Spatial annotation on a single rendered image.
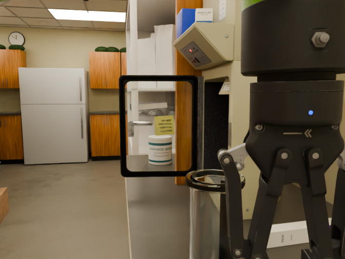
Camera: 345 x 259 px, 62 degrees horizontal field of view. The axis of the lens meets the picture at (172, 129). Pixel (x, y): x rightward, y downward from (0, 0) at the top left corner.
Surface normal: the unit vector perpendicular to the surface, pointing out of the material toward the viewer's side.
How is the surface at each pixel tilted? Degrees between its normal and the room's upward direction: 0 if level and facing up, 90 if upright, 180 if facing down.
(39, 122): 90
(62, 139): 90
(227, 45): 90
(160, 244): 0
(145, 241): 0
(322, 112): 91
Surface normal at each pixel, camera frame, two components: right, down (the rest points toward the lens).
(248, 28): -0.97, 0.05
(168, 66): -0.40, 0.20
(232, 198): -0.07, 0.14
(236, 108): 0.18, 0.12
